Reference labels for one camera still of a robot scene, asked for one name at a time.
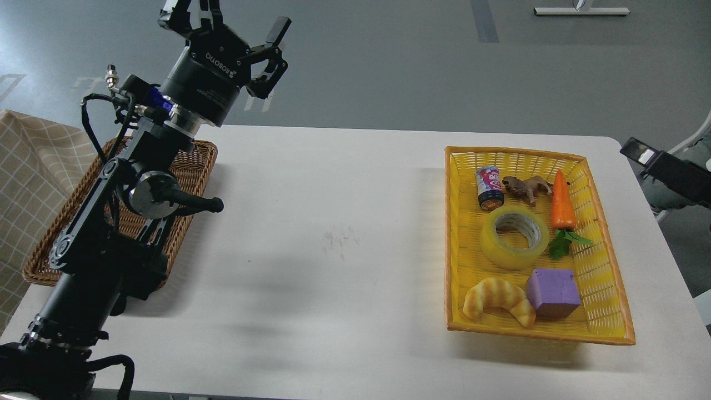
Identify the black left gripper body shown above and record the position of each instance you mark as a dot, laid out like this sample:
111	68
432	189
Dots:
208	75

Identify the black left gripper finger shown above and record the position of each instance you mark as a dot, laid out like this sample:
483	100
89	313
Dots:
191	14
262	85

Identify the yellow tape roll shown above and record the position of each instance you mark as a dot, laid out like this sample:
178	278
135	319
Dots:
513	238

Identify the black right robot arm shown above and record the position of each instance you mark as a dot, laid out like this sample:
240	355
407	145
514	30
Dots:
669	182

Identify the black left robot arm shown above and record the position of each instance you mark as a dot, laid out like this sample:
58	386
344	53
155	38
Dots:
113	247

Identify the beige checkered cloth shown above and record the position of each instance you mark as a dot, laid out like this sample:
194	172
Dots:
41	164

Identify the small soda can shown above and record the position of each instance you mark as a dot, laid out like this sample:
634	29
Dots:
490	192

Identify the brown toy lion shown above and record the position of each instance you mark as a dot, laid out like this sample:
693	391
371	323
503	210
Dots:
527	189

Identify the toy croissant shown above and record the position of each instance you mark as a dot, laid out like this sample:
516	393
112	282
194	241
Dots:
497	292

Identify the yellow plastic basket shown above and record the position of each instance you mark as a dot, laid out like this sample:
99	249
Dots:
603	318

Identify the white stand base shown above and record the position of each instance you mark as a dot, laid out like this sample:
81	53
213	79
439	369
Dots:
581	8

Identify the orange toy carrot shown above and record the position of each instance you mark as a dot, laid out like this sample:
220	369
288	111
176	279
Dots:
563	220

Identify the purple foam block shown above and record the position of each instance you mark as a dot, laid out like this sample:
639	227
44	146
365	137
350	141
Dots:
553	292

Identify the white chair frame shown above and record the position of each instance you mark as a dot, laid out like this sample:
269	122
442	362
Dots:
680	148

